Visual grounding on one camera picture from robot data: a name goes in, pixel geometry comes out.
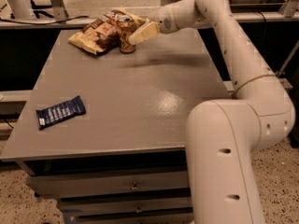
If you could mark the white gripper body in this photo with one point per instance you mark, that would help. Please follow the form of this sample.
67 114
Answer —
163 20

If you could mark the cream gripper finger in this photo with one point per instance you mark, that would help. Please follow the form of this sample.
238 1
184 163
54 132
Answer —
145 32

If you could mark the orange soda can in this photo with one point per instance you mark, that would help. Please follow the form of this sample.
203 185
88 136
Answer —
127 25

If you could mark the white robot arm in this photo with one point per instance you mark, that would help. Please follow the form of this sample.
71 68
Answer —
221 134

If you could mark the brown chip bag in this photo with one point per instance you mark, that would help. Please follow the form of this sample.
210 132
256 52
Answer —
103 34

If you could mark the grey drawer cabinet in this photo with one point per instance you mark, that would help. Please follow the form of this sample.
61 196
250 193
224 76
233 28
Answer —
133 129

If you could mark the blue snack bar wrapper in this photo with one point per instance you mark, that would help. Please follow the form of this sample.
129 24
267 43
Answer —
61 112

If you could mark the white pipe leg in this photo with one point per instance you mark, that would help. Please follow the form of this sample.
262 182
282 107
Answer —
21 9

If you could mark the top drawer knob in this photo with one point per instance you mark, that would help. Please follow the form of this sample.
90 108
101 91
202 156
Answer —
134 187

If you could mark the drawer knob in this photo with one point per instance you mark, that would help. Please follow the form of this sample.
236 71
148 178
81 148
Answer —
134 187
138 210

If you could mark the middle drawer knob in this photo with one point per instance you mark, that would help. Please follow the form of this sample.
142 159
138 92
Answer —
138 210

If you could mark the grey metal rail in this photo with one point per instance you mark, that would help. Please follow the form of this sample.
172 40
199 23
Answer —
80 22

